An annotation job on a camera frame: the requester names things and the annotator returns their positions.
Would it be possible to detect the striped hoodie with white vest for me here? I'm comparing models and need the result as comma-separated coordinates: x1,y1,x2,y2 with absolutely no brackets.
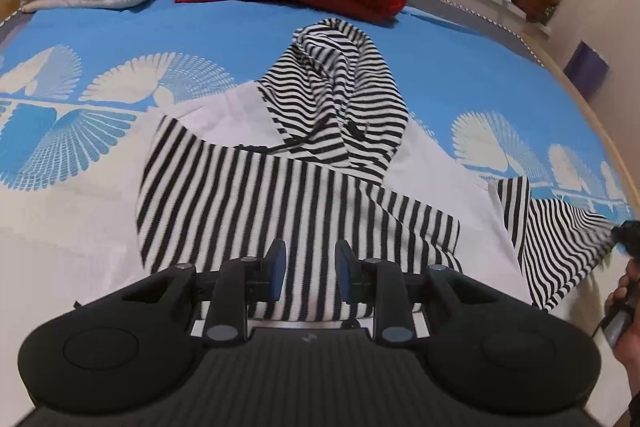
136,18,613,322

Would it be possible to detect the person right hand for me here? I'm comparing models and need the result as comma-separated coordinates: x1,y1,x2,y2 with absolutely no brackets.
603,258,640,400

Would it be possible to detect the purple bag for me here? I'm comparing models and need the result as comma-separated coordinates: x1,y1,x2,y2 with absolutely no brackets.
563,41,610,101

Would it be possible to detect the blue white patterned bedspread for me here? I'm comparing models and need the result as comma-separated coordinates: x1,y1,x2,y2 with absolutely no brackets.
1,0,637,425

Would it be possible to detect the wooden bed frame edge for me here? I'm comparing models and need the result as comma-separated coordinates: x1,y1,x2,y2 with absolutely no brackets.
516,31,640,208

